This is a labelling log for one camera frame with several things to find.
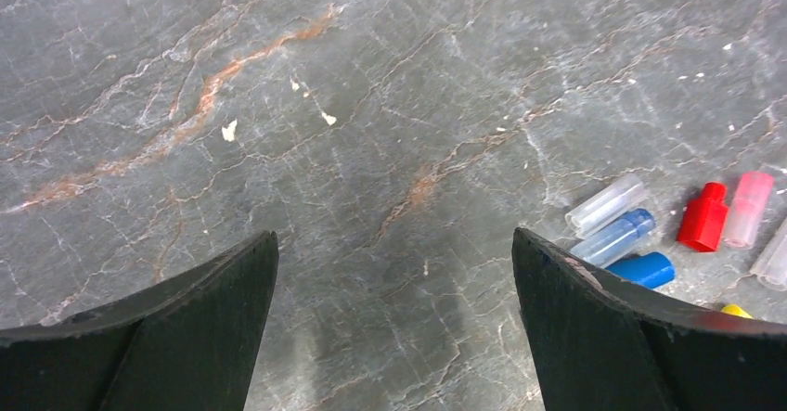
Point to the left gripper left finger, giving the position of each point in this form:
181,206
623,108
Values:
188,343

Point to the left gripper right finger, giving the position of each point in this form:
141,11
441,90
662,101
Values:
600,342

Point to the clear colourless pen cap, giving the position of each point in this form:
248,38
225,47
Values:
621,196

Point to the bright yellow pen cap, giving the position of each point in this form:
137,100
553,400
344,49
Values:
736,310

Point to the red pen cap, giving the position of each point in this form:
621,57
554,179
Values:
704,219

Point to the clear purple-tinted pen cap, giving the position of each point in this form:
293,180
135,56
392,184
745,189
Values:
770,266

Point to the clear pink pen cap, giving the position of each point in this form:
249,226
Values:
747,209

